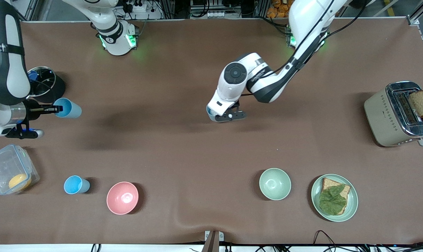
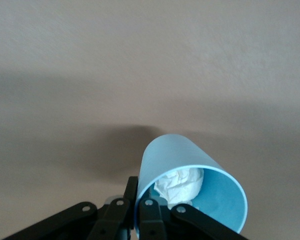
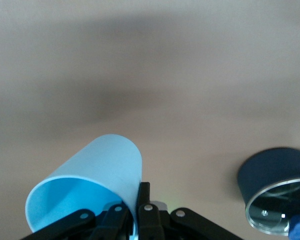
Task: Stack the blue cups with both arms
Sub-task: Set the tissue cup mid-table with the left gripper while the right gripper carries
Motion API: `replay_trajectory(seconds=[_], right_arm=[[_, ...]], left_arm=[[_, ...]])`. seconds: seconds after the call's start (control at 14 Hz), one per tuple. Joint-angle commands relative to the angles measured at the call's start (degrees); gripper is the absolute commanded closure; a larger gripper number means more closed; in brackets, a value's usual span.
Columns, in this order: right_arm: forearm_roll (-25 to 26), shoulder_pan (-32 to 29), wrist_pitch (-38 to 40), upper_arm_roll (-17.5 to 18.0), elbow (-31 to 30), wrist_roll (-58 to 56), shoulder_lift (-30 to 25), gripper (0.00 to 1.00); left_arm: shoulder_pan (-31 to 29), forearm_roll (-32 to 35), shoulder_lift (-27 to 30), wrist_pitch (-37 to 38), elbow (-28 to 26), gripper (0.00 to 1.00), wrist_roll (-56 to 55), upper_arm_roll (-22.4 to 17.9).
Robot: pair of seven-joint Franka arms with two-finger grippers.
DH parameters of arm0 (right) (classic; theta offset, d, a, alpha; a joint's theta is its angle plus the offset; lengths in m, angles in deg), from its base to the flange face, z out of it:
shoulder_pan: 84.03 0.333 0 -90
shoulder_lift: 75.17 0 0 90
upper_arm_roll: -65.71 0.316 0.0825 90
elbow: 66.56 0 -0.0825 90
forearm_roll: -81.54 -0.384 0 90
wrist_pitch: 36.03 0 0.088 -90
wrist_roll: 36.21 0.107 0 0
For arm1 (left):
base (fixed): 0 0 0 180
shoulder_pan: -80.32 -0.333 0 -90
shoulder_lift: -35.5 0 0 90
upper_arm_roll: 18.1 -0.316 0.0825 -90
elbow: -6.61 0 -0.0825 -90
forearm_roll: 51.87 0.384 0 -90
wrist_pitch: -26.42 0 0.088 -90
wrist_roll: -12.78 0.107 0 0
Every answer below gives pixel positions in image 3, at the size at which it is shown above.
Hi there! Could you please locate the glass lid with blue knob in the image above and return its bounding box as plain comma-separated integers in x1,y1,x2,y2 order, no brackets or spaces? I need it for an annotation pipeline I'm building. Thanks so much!
245,177,300,237

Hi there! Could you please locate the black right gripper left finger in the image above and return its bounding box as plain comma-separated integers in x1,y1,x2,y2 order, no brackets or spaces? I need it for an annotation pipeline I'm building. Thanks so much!
22,203,135,240

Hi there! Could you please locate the brown table cover cloth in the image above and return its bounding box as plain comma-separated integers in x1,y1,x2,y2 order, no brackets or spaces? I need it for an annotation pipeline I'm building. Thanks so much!
0,0,300,240

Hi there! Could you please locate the dark pot with blue handle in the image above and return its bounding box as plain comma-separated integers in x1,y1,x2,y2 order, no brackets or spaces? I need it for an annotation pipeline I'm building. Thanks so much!
236,146,300,237

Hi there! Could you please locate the light blue plastic cup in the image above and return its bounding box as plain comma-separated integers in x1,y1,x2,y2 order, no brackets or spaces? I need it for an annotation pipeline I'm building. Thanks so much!
24,134,144,235

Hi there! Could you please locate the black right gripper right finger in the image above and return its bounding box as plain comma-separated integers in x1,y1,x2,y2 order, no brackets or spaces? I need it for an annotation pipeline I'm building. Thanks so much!
136,181,243,240

